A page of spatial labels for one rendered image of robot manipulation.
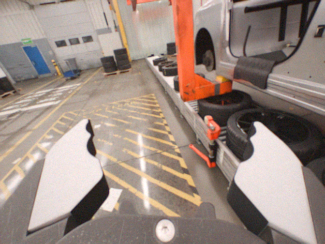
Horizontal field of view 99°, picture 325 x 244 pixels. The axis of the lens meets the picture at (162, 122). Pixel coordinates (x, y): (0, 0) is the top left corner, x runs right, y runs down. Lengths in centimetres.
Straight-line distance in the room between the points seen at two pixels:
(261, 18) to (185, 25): 92
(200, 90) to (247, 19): 89
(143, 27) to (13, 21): 804
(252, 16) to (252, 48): 32
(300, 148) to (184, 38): 137
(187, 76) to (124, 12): 1086
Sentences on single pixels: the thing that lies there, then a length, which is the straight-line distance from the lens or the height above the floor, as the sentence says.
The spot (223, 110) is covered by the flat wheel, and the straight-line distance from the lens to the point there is 174.
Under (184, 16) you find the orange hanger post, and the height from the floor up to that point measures 143.
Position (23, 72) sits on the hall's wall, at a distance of 1465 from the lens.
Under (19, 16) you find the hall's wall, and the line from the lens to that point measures 1404.
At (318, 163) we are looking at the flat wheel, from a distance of 130.
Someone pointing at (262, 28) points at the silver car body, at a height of 120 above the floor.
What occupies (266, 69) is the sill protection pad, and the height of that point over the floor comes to 94.
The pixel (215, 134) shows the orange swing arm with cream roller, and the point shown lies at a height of 48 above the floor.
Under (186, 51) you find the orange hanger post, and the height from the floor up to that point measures 111.
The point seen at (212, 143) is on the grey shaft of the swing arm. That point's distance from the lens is 141.
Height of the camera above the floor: 130
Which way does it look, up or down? 31 degrees down
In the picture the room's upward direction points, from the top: 10 degrees counter-clockwise
